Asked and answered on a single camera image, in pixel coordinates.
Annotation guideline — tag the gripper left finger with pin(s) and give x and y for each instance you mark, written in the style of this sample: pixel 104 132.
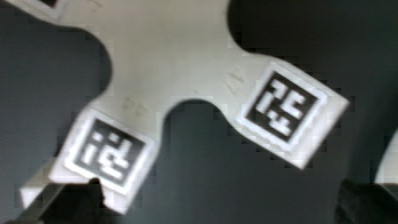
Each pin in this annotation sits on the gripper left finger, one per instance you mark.
pixel 69 204

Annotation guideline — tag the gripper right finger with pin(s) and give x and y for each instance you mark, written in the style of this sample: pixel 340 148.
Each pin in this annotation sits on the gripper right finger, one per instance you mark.
pixel 367 204

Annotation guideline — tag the white cross-shaped table base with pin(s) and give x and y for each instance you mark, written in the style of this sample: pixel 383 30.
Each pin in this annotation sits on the white cross-shaped table base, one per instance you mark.
pixel 179 63

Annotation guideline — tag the white round table top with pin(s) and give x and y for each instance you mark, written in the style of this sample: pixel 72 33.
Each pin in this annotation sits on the white round table top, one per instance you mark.
pixel 388 168

